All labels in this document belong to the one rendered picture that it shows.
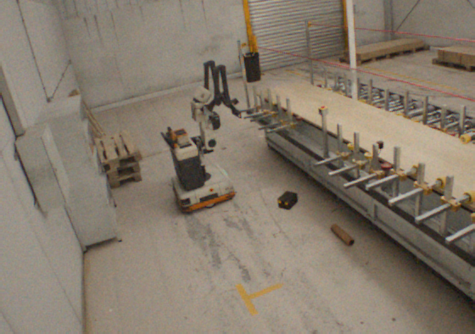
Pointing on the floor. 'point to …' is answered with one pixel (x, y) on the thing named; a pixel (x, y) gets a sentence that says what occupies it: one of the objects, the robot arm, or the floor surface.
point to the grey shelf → (81, 171)
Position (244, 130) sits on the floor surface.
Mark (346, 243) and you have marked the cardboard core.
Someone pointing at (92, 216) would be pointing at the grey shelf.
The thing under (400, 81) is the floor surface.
